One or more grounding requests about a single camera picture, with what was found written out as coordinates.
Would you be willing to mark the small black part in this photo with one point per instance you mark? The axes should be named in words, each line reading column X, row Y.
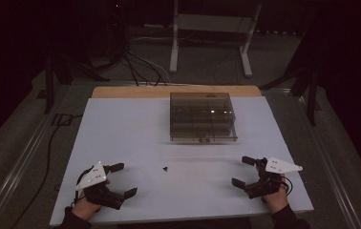
column 165, row 168

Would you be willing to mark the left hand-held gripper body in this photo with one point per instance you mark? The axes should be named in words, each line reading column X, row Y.
column 93, row 178

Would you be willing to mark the white metal stand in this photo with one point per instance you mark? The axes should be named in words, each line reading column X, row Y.
column 213, row 23

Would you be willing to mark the smoky transparent compartment box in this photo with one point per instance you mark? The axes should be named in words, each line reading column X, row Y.
column 202, row 117

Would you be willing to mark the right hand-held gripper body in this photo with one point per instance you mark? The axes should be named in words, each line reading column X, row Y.
column 266, row 186

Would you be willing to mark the aluminium floor rail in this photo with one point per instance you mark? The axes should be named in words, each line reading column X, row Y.
column 19, row 159
column 328, row 165

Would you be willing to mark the person's left hand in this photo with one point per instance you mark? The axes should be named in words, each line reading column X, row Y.
column 85, row 208

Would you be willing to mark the person's right hand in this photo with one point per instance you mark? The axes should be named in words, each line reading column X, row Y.
column 276, row 200

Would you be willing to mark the black metal stand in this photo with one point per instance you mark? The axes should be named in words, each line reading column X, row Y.
column 49, row 86
column 310, row 89

